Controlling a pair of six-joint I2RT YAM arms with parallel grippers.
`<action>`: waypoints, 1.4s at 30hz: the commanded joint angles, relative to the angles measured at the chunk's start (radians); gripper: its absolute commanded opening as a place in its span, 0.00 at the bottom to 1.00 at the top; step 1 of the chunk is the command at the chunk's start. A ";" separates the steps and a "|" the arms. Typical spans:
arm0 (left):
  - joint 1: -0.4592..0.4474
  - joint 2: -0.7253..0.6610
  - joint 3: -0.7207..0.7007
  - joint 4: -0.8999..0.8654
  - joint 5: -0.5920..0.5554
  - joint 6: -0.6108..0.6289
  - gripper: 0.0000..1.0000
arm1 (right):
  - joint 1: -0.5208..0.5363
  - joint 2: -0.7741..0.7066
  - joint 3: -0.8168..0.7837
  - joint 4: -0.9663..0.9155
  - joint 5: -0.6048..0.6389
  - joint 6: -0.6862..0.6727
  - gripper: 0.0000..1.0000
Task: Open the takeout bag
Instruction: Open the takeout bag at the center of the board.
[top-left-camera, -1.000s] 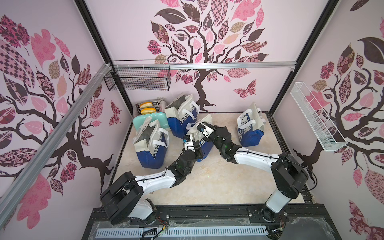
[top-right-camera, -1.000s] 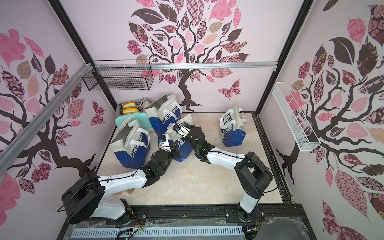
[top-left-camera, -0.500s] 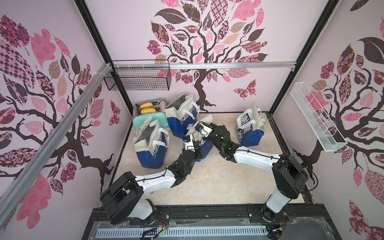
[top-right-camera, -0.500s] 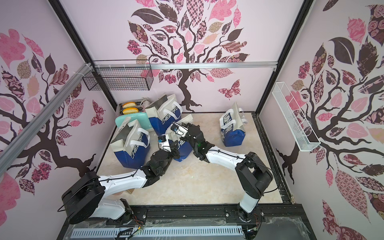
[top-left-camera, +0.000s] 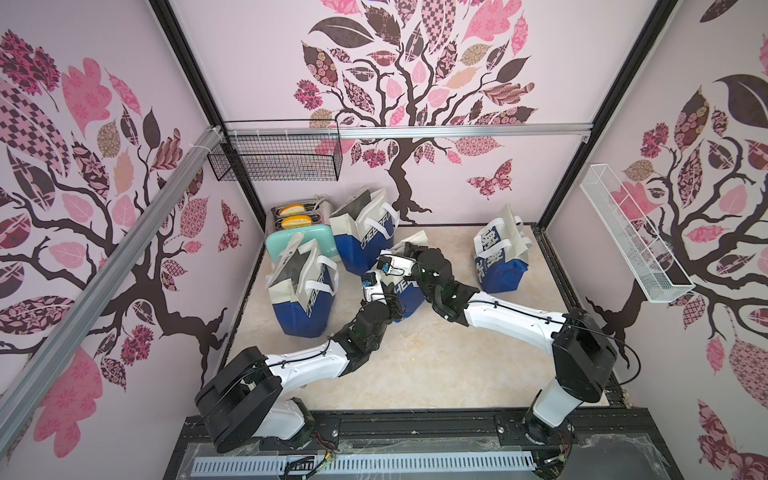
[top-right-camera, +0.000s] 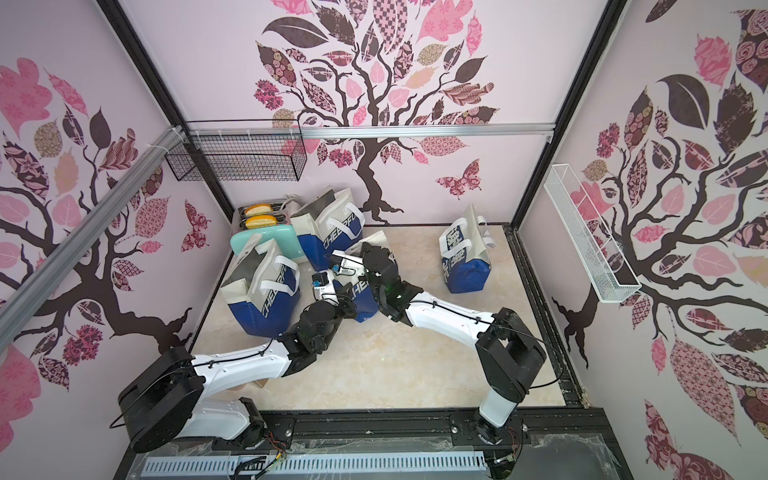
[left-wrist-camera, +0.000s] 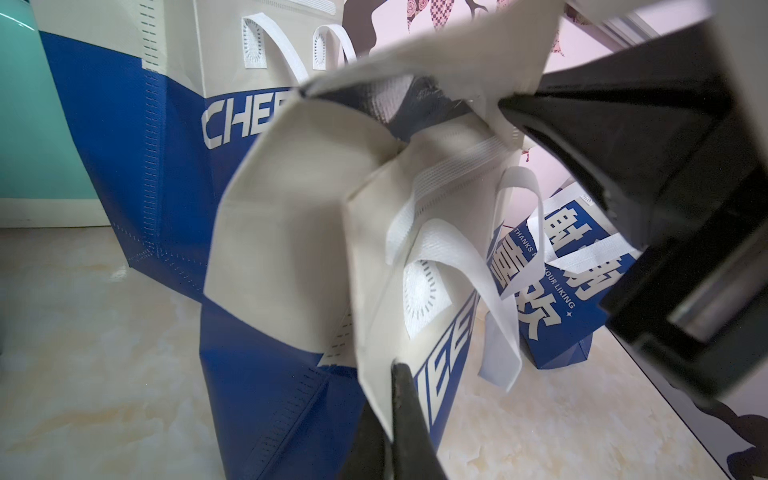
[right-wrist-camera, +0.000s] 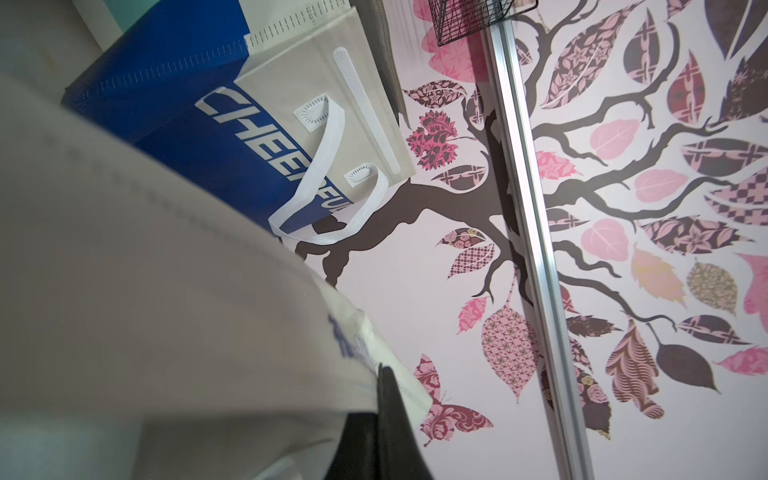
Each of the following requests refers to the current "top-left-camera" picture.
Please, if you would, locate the takeout bag blue beige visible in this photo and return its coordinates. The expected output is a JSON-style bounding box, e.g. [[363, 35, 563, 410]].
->
[[473, 204, 533, 294], [368, 230, 428, 319], [267, 239, 339, 338]]

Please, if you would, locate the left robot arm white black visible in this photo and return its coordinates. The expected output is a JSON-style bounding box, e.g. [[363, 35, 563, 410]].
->
[[194, 294, 404, 454]]

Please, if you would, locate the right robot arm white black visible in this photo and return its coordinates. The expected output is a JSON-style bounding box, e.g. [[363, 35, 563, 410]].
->
[[402, 242, 618, 445]]

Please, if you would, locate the mint green toaster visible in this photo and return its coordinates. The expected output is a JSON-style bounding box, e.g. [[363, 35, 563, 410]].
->
[[265, 195, 341, 262]]

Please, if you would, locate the front bread slice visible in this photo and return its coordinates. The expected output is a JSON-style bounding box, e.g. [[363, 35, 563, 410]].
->
[[280, 215, 313, 230]]

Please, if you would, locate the bread slice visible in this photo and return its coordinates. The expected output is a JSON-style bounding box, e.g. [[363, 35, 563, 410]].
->
[[280, 215, 313, 230], [277, 203, 307, 217]]

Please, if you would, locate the rear bread slice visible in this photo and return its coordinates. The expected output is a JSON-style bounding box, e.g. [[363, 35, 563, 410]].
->
[[277, 203, 307, 217]]

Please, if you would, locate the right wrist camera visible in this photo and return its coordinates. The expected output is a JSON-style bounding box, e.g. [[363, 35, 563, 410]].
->
[[376, 253, 416, 278]]

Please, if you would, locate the white slotted cable duct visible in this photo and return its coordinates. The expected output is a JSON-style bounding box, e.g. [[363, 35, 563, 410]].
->
[[188, 451, 536, 479]]

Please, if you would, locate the aluminium rail back wall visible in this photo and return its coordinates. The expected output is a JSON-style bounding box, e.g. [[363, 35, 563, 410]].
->
[[229, 123, 593, 139]]

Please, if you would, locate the aluminium rail wall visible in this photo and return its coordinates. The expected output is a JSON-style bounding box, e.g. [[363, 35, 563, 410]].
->
[[229, 123, 593, 139], [1, 126, 224, 454]]

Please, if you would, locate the black wire basket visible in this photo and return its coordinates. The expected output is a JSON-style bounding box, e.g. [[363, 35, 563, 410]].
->
[[208, 117, 343, 182]]

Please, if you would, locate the white wire shelf basket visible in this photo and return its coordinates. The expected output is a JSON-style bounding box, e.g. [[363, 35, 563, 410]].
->
[[580, 164, 695, 303]]

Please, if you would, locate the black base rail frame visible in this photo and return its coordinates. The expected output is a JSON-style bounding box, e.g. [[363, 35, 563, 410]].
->
[[163, 407, 682, 479]]

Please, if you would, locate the aluminium rail left wall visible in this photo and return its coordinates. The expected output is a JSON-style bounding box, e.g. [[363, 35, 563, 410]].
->
[[1, 126, 224, 454]]

